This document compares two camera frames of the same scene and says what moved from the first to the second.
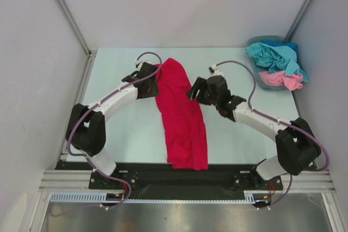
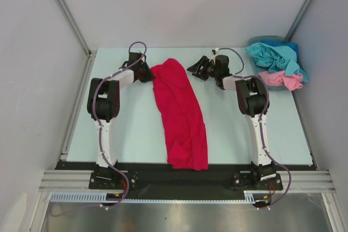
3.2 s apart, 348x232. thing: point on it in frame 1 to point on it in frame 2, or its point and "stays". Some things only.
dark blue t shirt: [280, 43] stays
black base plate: [162, 177] stays
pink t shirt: [280, 78] stays
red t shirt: [186, 145] stays
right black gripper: [203, 91] to [203, 66]
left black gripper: [154, 92] to [149, 77]
